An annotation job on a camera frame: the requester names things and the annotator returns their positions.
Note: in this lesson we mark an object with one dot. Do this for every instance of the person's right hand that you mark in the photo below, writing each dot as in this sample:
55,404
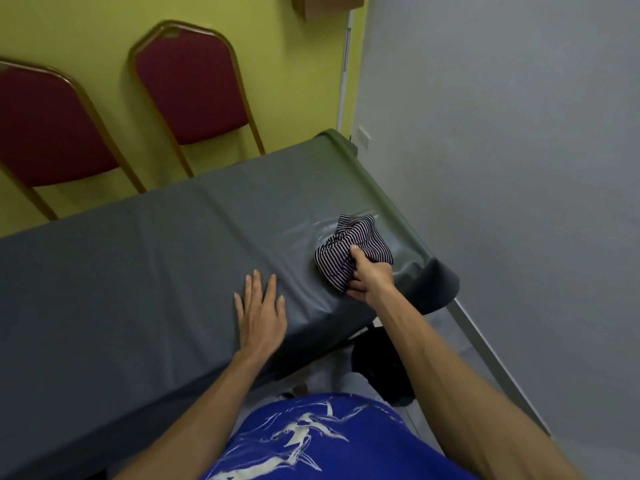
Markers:
375,282

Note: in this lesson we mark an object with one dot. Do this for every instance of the person's left hand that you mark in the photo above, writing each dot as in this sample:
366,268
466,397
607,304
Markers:
260,324

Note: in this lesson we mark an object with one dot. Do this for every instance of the person's right thumb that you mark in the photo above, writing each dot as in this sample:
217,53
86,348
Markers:
355,291

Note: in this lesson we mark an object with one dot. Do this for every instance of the person's left thumb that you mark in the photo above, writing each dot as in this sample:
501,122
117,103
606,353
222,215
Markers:
281,312

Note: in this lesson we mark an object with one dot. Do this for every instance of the person's left middle finger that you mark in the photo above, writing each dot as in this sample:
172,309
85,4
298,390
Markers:
257,292

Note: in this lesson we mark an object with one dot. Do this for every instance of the person's left little finger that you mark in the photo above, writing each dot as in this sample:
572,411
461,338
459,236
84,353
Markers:
238,305

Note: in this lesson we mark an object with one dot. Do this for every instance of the striped dark cloth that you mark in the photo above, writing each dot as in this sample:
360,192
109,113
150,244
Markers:
337,257

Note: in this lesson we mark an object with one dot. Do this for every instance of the person's right forearm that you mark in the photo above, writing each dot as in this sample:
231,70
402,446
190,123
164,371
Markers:
450,389

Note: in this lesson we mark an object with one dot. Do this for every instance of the person's left forearm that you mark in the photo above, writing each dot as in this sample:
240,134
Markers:
195,414

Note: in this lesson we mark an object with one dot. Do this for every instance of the black bag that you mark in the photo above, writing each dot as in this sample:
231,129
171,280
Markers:
382,364

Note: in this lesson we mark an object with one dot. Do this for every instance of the grey tablecloth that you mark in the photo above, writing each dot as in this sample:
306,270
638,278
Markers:
150,274

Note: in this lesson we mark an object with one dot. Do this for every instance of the blue printed shirt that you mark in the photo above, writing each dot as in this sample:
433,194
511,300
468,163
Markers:
330,439

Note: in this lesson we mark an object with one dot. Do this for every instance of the white baseboard strip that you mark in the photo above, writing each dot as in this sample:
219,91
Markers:
492,362

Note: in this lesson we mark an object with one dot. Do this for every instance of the white wall socket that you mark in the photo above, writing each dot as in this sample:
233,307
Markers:
364,137

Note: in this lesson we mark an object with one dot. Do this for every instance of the red padded chair gold frame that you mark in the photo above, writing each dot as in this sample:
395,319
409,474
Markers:
192,92
45,129

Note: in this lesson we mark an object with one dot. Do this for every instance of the white wall conduit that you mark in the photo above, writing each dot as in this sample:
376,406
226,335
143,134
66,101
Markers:
345,74

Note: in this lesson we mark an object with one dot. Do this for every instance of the wooden wall box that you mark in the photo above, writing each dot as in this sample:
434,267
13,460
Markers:
327,5

